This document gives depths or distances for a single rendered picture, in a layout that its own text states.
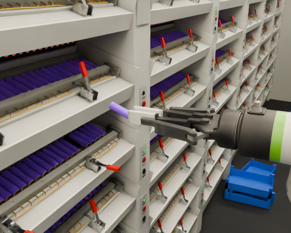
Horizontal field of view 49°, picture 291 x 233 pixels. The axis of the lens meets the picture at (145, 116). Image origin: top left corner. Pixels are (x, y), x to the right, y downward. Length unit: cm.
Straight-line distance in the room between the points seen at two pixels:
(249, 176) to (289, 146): 192
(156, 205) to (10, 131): 84
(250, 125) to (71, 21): 39
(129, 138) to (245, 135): 47
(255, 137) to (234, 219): 167
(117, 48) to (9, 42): 40
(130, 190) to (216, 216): 123
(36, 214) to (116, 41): 49
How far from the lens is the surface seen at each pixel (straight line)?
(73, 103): 74
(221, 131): 61
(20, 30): 58
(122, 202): 105
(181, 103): 132
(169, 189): 144
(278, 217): 233
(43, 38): 63
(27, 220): 72
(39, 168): 80
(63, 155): 85
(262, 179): 249
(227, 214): 226
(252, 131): 59
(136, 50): 89
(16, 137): 62
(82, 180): 82
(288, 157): 60
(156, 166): 123
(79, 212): 96
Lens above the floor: 137
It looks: 22 degrees down
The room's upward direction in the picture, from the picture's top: straight up
